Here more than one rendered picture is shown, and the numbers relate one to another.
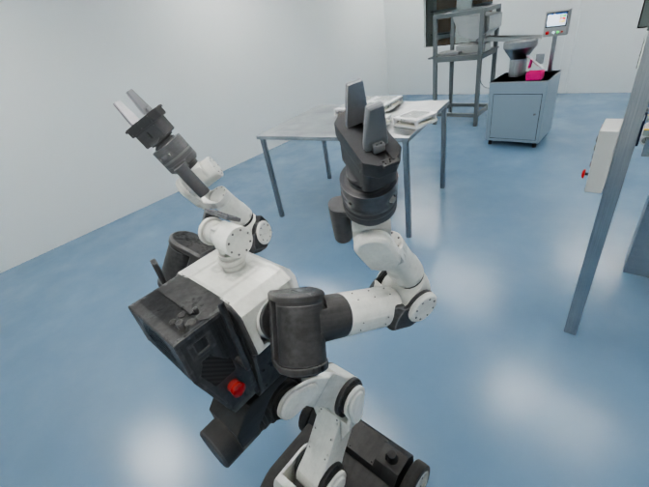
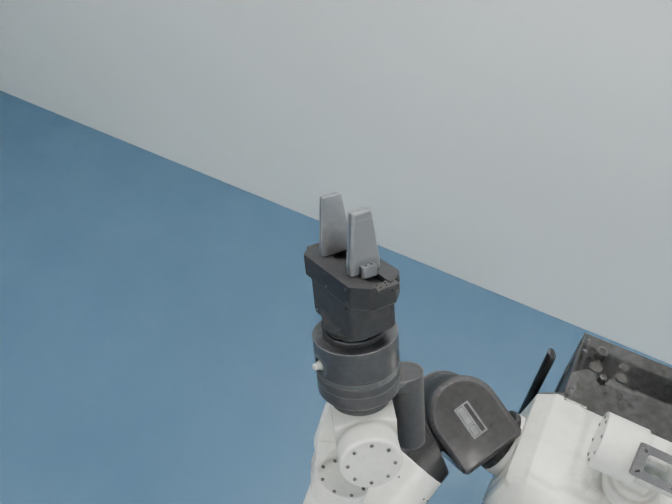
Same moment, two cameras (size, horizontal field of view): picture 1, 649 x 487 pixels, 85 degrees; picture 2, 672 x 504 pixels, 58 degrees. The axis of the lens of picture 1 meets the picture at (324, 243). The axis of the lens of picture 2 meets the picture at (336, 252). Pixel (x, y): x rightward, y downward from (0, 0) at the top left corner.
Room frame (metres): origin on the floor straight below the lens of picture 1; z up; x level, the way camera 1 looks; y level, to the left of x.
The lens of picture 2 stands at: (0.83, -0.21, 2.02)
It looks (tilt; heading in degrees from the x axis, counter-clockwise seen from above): 48 degrees down; 163
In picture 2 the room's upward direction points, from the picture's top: straight up
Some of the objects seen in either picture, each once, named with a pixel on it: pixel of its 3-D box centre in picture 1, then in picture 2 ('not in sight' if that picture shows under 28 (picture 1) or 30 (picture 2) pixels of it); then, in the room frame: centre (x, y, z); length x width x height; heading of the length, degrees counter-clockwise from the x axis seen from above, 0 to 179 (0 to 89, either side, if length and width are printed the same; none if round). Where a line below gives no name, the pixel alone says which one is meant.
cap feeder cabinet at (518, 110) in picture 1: (521, 109); not in sight; (4.36, -2.71, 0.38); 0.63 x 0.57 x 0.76; 43
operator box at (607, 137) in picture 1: (603, 156); not in sight; (1.33, -1.21, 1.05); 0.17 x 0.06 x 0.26; 135
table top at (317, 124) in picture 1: (352, 119); not in sight; (3.42, -0.48, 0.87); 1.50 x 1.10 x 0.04; 53
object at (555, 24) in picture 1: (553, 42); not in sight; (4.31, -2.96, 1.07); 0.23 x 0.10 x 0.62; 43
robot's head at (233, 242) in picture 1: (227, 241); (639, 463); (0.66, 0.20, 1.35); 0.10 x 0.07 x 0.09; 43
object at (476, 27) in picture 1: (477, 71); not in sight; (5.28, -2.58, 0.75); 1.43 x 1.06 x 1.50; 43
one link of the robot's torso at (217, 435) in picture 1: (252, 401); not in sight; (0.61, 0.27, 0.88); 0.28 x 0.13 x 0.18; 133
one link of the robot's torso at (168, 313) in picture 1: (231, 325); (599, 486); (0.63, 0.25, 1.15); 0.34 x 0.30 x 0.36; 43
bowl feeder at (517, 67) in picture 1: (524, 58); not in sight; (4.43, -2.72, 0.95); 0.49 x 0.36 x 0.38; 43
